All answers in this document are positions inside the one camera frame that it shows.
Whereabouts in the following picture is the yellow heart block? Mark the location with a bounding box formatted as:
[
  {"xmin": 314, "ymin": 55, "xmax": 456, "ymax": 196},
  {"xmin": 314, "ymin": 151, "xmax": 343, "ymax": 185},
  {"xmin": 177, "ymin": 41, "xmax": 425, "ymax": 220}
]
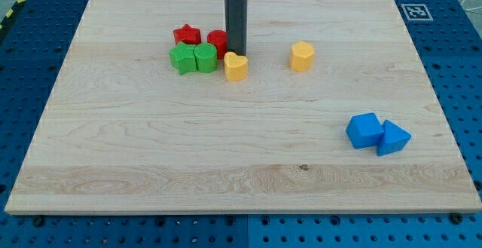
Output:
[{"xmin": 224, "ymin": 52, "xmax": 249, "ymax": 81}]

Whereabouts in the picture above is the blue cube block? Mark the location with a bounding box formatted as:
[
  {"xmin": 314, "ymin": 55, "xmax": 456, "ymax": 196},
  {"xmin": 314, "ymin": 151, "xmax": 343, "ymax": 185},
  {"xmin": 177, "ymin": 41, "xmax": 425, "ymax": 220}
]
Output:
[{"xmin": 346, "ymin": 112, "xmax": 384, "ymax": 149}]

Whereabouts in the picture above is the green cylinder block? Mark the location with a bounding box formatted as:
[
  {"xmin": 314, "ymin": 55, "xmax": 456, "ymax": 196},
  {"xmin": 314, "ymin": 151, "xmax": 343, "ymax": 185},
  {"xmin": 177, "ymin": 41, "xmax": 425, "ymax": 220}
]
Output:
[{"xmin": 194, "ymin": 43, "xmax": 218, "ymax": 73}]

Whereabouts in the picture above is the red cylinder block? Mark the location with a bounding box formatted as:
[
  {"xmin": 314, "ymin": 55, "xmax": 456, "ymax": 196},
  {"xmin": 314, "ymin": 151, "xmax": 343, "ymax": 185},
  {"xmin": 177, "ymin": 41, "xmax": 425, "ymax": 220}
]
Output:
[{"xmin": 207, "ymin": 29, "xmax": 227, "ymax": 60}]

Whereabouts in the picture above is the green star block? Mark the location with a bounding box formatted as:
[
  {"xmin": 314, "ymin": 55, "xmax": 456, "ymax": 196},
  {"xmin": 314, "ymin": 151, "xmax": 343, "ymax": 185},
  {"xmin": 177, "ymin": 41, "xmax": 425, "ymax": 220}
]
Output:
[{"xmin": 169, "ymin": 41, "xmax": 197, "ymax": 75}]

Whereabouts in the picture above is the yellow hexagon block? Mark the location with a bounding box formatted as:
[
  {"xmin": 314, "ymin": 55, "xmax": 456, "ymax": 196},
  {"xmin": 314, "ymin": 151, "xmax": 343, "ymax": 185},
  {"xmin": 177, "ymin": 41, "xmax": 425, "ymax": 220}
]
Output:
[{"xmin": 289, "ymin": 41, "xmax": 316, "ymax": 72}]

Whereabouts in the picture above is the light wooden board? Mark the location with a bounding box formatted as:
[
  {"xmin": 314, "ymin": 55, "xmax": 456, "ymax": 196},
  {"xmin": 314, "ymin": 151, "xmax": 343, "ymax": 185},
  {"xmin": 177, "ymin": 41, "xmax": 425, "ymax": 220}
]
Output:
[{"xmin": 5, "ymin": 0, "xmax": 481, "ymax": 215}]

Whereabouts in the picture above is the red star block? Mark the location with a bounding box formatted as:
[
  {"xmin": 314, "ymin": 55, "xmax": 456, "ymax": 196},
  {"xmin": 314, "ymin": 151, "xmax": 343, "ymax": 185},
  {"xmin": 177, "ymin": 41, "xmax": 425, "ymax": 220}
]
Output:
[{"xmin": 172, "ymin": 23, "xmax": 202, "ymax": 45}]

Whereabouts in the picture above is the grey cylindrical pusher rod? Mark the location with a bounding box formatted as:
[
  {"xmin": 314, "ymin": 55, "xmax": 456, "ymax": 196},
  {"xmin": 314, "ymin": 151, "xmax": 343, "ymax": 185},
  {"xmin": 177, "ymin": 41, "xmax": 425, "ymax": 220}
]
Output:
[{"xmin": 224, "ymin": 0, "xmax": 248, "ymax": 56}]

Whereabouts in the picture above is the blue triangular prism block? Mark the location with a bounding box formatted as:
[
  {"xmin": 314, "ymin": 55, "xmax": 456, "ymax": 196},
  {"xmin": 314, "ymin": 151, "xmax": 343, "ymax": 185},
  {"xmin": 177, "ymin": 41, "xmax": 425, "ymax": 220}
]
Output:
[{"xmin": 377, "ymin": 120, "xmax": 411, "ymax": 156}]

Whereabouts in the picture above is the white fiducial marker tag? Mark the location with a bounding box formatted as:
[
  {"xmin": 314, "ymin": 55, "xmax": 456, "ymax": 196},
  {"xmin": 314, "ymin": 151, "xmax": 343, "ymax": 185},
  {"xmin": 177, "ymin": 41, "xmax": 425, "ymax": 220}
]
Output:
[{"xmin": 401, "ymin": 4, "xmax": 433, "ymax": 21}]

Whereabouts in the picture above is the yellow black hazard tape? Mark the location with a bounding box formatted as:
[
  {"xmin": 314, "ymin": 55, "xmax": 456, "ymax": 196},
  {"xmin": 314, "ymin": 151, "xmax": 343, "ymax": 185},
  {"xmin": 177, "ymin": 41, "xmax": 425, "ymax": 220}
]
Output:
[{"xmin": 1, "ymin": 0, "xmax": 27, "ymax": 31}]

